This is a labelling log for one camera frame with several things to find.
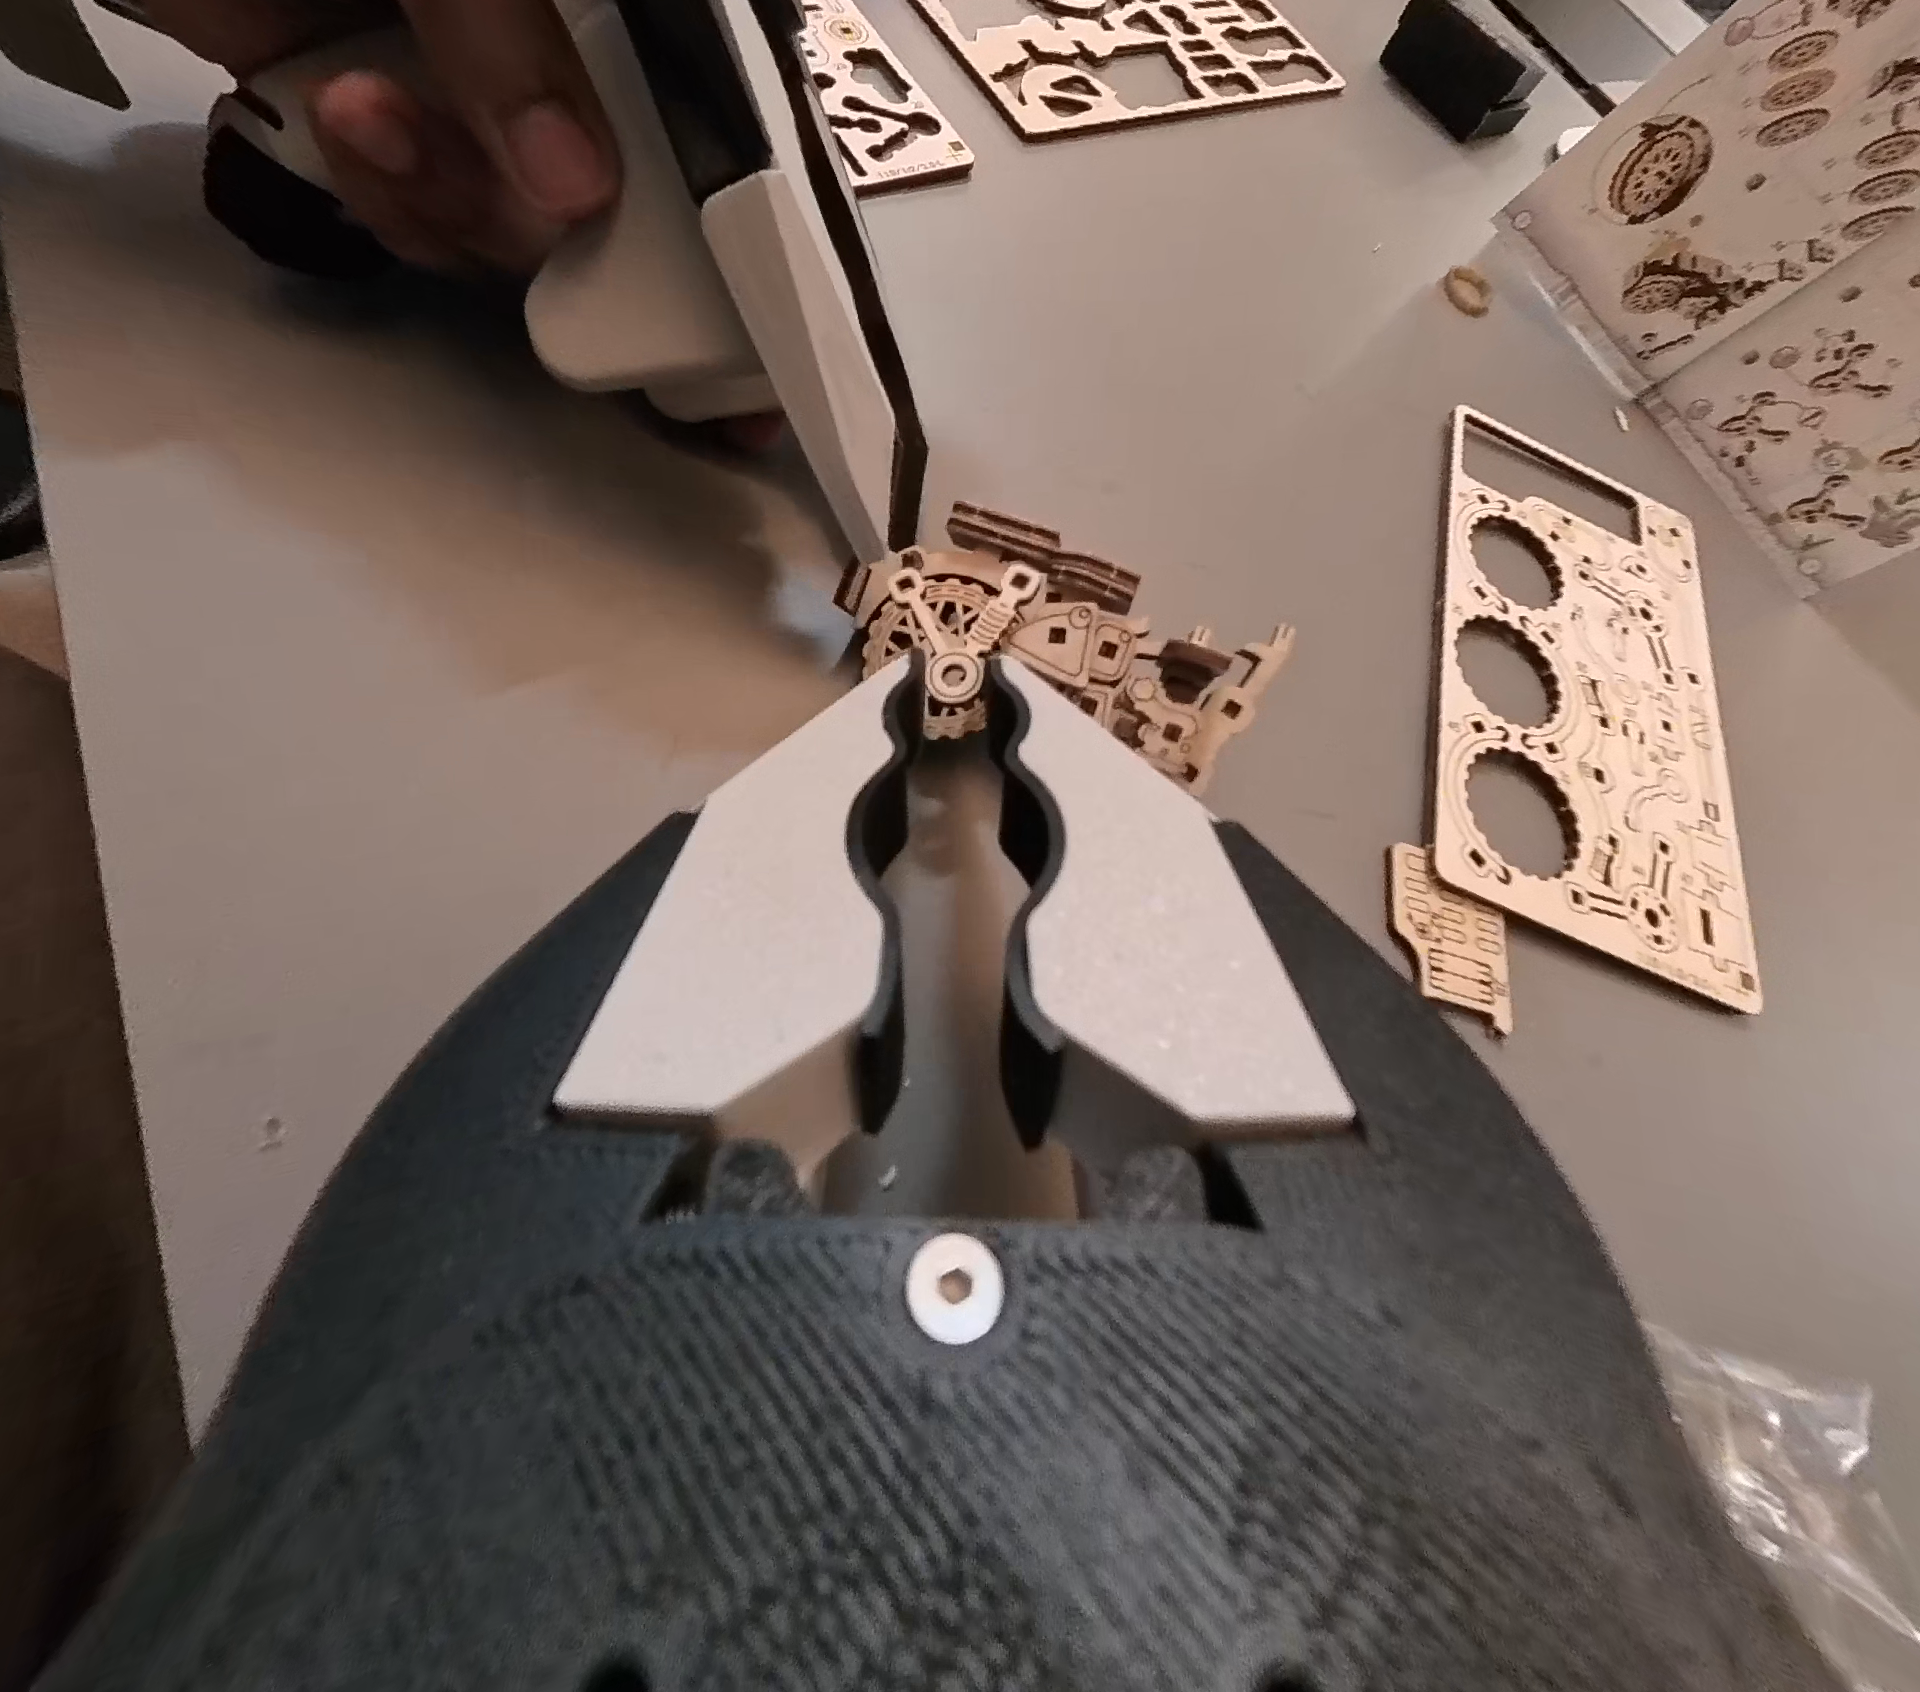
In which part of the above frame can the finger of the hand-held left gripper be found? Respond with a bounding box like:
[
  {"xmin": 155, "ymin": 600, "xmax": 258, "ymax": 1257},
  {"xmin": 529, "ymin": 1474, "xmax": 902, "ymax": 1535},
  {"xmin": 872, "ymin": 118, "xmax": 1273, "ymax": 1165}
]
[{"xmin": 703, "ymin": 164, "xmax": 930, "ymax": 565}]

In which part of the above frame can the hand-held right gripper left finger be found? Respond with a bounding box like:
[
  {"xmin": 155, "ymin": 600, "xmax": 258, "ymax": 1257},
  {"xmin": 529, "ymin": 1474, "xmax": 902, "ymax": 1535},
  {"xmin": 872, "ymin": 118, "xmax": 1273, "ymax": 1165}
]
[{"xmin": 553, "ymin": 669, "xmax": 920, "ymax": 1160}]

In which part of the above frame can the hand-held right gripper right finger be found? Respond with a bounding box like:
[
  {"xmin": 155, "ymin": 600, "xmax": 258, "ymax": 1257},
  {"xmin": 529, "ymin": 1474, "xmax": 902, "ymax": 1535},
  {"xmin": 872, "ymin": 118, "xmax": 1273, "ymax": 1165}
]
[{"xmin": 996, "ymin": 669, "xmax": 1358, "ymax": 1151}]

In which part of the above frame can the wooden gear parts sheet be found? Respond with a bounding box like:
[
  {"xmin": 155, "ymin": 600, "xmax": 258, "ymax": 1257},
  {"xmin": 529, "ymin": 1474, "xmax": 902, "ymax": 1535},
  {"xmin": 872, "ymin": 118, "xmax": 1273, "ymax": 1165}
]
[{"xmin": 771, "ymin": 0, "xmax": 976, "ymax": 198}]

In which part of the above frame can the wooden model assembly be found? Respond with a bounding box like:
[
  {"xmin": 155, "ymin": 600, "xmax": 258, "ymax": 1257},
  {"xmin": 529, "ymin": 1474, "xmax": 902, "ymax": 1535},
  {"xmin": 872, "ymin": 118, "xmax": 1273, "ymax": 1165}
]
[{"xmin": 838, "ymin": 503, "xmax": 1301, "ymax": 799}]

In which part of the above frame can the grey desk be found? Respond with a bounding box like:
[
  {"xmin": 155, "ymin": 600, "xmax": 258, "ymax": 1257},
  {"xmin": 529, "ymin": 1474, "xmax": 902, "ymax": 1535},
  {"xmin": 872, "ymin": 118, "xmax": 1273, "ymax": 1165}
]
[{"xmin": 0, "ymin": 0, "xmax": 1920, "ymax": 1692}]

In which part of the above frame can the emptied wooden parts sheet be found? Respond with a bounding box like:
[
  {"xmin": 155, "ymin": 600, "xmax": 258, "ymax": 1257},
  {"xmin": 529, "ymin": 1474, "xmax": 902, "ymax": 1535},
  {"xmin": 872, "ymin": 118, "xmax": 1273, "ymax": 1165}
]
[{"xmin": 895, "ymin": 0, "xmax": 1347, "ymax": 142}]

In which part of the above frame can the wooden sheet with round holes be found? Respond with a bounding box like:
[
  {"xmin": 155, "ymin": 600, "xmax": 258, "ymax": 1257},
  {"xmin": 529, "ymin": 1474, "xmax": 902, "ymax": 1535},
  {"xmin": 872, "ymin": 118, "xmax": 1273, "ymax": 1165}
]
[{"xmin": 1386, "ymin": 405, "xmax": 1766, "ymax": 1038}]

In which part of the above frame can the small black box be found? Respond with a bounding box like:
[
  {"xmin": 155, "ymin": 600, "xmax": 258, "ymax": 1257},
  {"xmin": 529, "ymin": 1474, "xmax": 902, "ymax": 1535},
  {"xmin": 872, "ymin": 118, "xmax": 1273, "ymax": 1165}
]
[{"xmin": 1378, "ymin": 0, "xmax": 1550, "ymax": 146}]

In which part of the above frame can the clear plastic bag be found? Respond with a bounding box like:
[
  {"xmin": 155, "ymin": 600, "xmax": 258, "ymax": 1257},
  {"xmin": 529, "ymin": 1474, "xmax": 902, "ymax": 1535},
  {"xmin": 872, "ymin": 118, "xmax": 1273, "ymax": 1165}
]
[{"xmin": 1643, "ymin": 1325, "xmax": 1920, "ymax": 1692}]

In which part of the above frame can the instruction booklet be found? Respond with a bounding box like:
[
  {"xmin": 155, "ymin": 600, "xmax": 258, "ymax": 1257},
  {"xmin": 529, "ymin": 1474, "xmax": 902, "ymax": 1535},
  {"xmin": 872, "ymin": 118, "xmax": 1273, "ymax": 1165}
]
[{"xmin": 1500, "ymin": 0, "xmax": 1920, "ymax": 599}]

